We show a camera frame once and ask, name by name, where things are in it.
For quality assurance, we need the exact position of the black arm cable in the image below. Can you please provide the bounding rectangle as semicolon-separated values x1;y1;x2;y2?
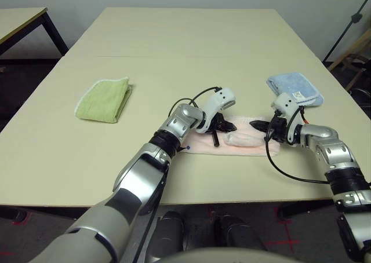
264;106;331;184
133;86;223;263

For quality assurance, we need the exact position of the blue folded towel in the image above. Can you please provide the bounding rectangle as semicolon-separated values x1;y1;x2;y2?
265;72;324;108

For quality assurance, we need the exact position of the black robot left foot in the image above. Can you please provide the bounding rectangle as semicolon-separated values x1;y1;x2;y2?
150;211;186;260

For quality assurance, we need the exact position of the black robot right foot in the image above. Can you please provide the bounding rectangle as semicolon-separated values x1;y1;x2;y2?
216;215;267;251

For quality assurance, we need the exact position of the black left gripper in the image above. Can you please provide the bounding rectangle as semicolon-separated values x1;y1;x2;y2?
207;114;237;147

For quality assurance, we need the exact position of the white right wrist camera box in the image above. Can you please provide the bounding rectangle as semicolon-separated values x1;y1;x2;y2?
271;92;305;144

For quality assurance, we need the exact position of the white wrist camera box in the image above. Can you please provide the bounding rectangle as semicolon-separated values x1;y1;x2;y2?
195;86;237;134
271;92;305;144

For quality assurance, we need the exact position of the wooden stool green cushion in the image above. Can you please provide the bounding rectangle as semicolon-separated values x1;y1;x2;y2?
329;28;371;92

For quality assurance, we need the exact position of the green folded towel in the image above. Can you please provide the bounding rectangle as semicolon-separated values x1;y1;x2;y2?
74;76;134;124

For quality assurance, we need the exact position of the beige robot torso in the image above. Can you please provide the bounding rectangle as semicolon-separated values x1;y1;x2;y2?
153;247;293;263

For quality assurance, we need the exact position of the beige black-framed side table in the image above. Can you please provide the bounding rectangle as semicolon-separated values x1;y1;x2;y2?
0;7;70;60

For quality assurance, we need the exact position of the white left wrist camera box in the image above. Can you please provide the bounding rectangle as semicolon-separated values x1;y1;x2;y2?
195;86;237;134

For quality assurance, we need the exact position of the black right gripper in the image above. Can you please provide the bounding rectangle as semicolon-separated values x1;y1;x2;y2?
249;115;288;144

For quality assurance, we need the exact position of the black tripod stand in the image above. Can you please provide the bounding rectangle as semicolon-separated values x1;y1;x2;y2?
323;0;371;63

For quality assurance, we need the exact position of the red floor tape cross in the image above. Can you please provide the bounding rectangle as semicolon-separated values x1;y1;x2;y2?
265;207;299;252

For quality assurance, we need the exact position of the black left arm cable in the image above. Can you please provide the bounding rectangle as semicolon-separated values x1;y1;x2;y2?
133;86;223;263

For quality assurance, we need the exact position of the pink terry towel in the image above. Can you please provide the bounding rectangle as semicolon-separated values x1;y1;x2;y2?
181;114;281;157

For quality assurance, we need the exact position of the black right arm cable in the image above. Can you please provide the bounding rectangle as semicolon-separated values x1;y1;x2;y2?
264;106;331;184

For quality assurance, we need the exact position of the black robot foot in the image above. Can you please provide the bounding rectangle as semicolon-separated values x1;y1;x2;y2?
150;211;186;260
216;215;267;251

